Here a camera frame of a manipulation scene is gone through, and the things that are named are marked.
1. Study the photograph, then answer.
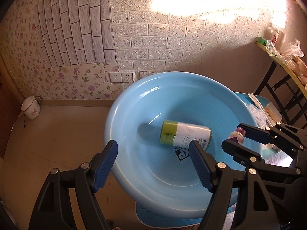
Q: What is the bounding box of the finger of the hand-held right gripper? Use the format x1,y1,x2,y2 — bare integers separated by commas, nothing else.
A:
221,139,303,180
236,122,307,152

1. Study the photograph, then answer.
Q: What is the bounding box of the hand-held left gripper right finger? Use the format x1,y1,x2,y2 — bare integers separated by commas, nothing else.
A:
189,139,281,230

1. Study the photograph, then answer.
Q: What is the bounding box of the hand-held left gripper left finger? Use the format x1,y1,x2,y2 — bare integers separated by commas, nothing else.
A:
28,139,118,230

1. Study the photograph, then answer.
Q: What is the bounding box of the small pink bottle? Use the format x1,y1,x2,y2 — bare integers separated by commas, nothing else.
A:
228,128,246,146

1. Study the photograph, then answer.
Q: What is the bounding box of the clear box of floss picks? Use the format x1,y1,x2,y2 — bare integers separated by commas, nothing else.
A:
247,103,267,128

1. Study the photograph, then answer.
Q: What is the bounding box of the clear box of toothpicks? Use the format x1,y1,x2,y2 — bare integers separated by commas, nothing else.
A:
264,102,282,125

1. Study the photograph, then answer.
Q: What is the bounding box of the light blue plastic basin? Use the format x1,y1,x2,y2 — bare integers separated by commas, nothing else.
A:
104,71,264,218

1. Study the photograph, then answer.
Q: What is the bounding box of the white paper chopstick packet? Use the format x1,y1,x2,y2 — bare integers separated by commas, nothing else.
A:
248,93,267,115

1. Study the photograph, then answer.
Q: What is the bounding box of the green and white can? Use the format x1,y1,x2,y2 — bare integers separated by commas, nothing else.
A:
159,120,212,152

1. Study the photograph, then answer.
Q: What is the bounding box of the clear bag of snacks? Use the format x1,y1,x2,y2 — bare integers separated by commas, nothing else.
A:
281,39,307,87

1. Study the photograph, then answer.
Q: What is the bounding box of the green plastic wrapper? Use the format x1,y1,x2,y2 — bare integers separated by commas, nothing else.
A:
255,37,271,46

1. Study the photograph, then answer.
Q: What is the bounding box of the white rice cooker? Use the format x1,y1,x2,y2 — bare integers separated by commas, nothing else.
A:
21,95,41,120

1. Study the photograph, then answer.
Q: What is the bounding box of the white cup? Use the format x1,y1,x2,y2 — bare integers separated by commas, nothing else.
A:
278,30,287,49

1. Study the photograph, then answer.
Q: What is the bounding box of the yellow side table black frame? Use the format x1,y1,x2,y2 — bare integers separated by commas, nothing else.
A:
254,37,307,125

